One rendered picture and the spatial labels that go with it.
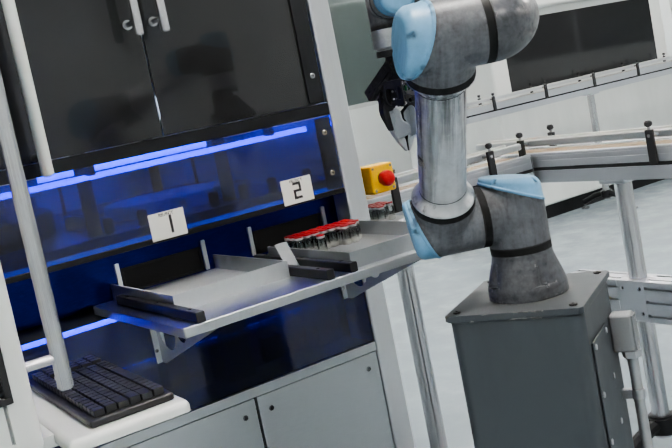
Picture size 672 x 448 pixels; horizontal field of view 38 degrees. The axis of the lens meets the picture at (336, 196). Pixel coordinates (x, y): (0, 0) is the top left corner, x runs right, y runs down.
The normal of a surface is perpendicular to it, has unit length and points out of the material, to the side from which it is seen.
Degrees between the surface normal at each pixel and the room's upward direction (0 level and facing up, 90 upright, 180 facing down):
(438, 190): 124
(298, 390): 90
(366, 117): 90
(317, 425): 90
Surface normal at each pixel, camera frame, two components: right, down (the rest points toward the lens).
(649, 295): -0.81, 0.22
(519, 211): 0.10, 0.10
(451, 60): 0.20, 0.66
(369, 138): 0.55, -0.01
